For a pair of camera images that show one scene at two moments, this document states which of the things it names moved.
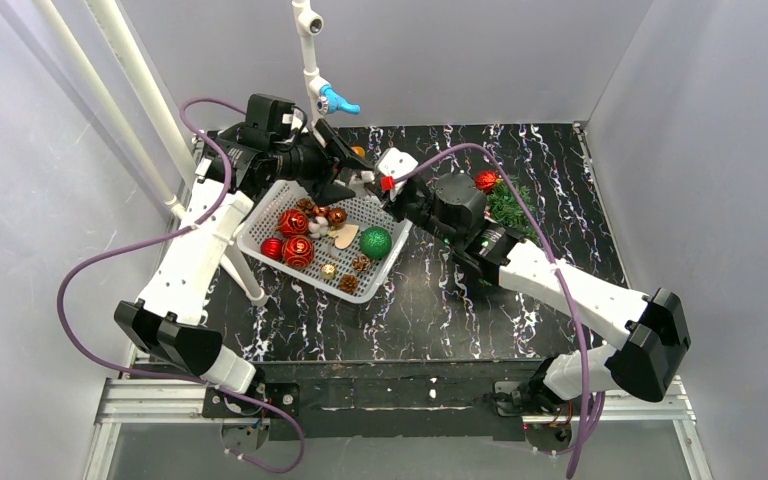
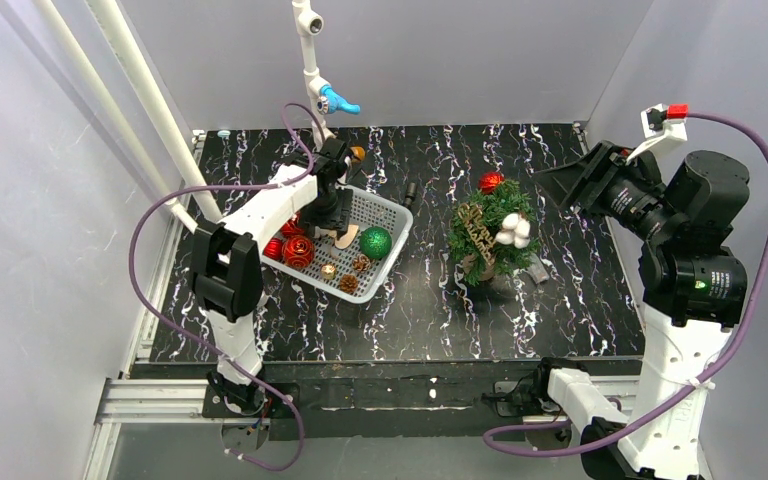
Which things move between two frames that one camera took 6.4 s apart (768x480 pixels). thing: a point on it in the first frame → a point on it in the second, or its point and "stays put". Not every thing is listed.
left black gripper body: (330, 162) → (330, 221)
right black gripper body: (400, 198) → (596, 183)
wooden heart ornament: (344, 236) stays put
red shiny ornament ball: (272, 248) stays put
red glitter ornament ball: (485, 180) stays put
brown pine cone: (348, 283) stays put
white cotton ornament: (358, 180) → (515, 231)
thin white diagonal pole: (112, 114) stays put
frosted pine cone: (361, 263) stays put
